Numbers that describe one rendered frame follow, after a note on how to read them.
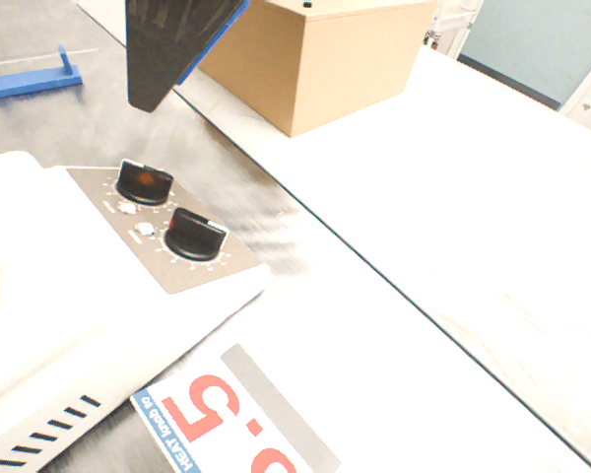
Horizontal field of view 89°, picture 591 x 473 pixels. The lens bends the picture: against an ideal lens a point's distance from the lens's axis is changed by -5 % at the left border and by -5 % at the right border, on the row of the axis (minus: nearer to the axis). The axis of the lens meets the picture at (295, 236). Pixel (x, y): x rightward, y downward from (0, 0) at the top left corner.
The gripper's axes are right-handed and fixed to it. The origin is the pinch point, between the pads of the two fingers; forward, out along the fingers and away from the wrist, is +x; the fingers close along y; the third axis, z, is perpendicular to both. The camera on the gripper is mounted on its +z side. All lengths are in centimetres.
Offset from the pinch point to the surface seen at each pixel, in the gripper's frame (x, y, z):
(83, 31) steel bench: 7.9, -39.6, 18.2
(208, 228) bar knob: 8.1, 5.0, -4.8
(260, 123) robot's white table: 5.6, -16.2, -8.6
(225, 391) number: 14.6, 10.4, -8.2
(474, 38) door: -84, -233, -166
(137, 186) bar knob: 9.3, 0.8, -0.3
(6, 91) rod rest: 14.4, -20.7, 18.2
